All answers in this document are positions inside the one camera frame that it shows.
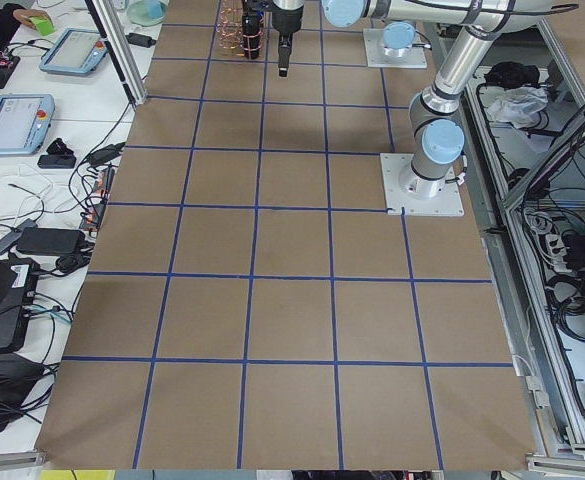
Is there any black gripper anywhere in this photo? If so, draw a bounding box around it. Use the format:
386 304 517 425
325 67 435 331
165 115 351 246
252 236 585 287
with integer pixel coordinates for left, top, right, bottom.
245 0 305 77

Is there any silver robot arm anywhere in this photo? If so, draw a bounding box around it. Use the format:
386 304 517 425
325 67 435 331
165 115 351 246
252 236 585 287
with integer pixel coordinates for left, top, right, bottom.
242 1 579 77
399 25 500 200

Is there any dark wine bottle in basket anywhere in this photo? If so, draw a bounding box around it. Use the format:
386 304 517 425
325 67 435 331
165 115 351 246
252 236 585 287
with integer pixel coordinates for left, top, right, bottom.
242 12 264 60

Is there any green glass plate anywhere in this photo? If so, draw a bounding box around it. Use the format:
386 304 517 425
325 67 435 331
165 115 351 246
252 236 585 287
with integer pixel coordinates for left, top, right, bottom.
126 0 168 27

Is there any black power adapter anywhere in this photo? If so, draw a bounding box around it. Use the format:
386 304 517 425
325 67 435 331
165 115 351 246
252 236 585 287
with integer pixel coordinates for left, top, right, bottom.
126 32 156 48

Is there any blue teach pendant far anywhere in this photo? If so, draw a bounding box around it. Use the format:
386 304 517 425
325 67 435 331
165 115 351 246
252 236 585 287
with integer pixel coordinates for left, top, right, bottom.
39 28 107 76

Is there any blue teach pendant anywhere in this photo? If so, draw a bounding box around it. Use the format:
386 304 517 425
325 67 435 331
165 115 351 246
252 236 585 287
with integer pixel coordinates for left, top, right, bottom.
0 94 56 156
39 28 107 76

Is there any blue teach pendant near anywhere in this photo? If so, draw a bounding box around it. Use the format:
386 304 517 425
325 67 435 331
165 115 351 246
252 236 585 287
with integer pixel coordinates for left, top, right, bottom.
0 94 56 156

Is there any black power brick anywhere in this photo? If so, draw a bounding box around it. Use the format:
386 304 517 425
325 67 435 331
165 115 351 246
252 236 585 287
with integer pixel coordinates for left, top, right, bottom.
16 227 85 255

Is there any copper wire wine basket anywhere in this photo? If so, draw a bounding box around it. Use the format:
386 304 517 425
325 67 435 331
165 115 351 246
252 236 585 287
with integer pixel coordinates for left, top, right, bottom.
216 0 250 59

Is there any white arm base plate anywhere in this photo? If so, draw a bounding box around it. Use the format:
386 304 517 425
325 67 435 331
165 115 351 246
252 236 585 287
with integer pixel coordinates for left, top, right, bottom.
380 153 464 217
363 22 430 69

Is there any aluminium frame post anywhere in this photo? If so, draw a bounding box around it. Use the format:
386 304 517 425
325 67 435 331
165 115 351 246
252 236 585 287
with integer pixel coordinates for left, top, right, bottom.
85 0 147 108

